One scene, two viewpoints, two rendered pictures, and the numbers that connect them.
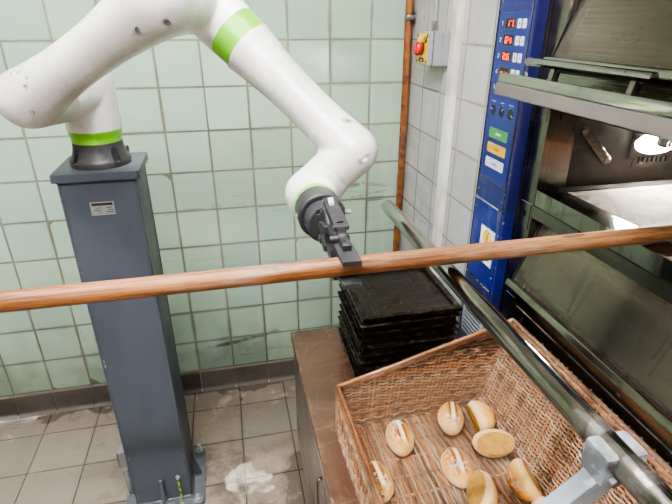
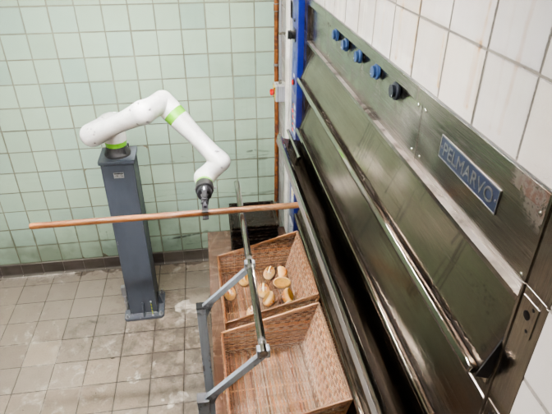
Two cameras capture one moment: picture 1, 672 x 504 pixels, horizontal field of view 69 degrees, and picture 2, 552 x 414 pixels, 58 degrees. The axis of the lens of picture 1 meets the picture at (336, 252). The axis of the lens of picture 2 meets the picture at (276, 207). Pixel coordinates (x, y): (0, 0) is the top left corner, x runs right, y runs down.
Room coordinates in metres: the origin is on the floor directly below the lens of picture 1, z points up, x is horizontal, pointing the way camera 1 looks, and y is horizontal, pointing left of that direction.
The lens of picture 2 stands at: (-1.30, -0.50, 2.46)
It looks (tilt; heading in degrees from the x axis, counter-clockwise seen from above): 32 degrees down; 4
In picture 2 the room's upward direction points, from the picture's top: straight up
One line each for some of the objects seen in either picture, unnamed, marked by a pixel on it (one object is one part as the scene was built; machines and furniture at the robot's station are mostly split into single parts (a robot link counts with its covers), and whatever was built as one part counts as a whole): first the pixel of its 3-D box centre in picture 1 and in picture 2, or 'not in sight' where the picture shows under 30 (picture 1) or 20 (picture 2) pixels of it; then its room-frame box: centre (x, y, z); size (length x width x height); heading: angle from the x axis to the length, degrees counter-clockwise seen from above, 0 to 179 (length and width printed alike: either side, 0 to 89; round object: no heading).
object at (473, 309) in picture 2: not in sight; (361, 137); (0.23, -0.67, 1.80); 1.79 x 0.11 x 0.19; 12
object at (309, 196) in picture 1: (322, 212); (204, 188); (0.91, 0.03, 1.20); 0.12 x 0.06 x 0.09; 102
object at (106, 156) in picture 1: (103, 146); (117, 144); (1.33, 0.63, 1.23); 0.26 x 0.15 x 0.06; 13
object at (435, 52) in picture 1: (432, 48); (279, 91); (1.69, -0.31, 1.46); 0.10 x 0.07 x 0.10; 12
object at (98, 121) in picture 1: (85, 102); (112, 130); (1.26, 0.62, 1.36); 0.16 x 0.13 x 0.19; 160
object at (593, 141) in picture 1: (594, 145); not in sight; (1.13, -0.60, 1.28); 0.09 x 0.02 x 0.09; 102
